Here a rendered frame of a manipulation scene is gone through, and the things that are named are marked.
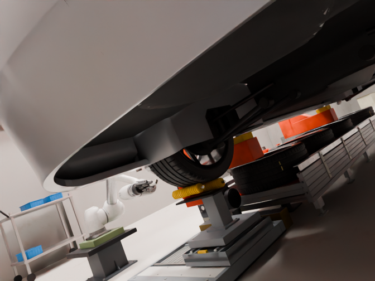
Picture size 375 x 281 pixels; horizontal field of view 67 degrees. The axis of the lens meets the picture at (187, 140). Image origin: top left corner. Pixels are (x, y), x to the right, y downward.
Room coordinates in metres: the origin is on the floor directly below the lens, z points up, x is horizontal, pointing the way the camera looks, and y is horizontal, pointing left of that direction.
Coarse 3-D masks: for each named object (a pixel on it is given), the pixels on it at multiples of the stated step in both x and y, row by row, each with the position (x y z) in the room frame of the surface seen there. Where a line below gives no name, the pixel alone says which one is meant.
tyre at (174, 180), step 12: (228, 120) 2.00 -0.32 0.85; (228, 144) 1.92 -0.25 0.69; (180, 156) 1.60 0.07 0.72; (228, 156) 1.88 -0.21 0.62; (156, 168) 1.67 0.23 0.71; (168, 168) 1.62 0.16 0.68; (180, 168) 1.59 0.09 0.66; (192, 168) 1.63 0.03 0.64; (204, 168) 1.70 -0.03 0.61; (216, 168) 1.77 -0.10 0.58; (168, 180) 1.73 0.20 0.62; (180, 180) 1.69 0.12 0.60; (192, 180) 1.69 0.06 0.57; (204, 180) 1.69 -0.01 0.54
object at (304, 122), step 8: (320, 112) 3.55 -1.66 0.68; (328, 112) 3.49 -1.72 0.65; (296, 120) 3.78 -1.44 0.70; (304, 120) 3.70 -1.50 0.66; (312, 120) 3.63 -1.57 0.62; (320, 120) 3.57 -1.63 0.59; (328, 120) 3.51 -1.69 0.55; (296, 128) 3.79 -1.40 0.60; (304, 128) 3.73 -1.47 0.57; (312, 128) 3.66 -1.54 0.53
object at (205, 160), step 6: (180, 150) 1.61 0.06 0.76; (216, 150) 1.95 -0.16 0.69; (222, 150) 1.90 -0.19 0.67; (186, 156) 1.63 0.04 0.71; (192, 156) 1.93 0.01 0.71; (204, 156) 2.02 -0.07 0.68; (210, 156) 1.96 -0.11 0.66; (216, 156) 1.90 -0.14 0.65; (222, 156) 1.85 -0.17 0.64; (192, 162) 1.65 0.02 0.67; (198, 162) 1.96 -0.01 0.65; (204, 162) 1.96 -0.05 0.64; (210, 162) 1.88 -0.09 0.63; (216, 162) 1.79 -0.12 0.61
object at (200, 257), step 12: (264, 216) 1.93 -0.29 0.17; (252, 228) 1.83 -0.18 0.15; (264, 228) 1.83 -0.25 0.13; (240, 240) 1.65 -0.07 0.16; (252, 240) 1.72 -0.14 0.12; (192, 252) 1.74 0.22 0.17; (204, 252) 1.65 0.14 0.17; (216, 252) 1.60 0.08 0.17; (228, 252) 1.56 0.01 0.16; (240, 252) 1.62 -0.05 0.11; (192, 264) 1.75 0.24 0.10; (204, 264) 1.68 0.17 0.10; (216, 264) 1.62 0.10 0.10; (228, 264) 1.55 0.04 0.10
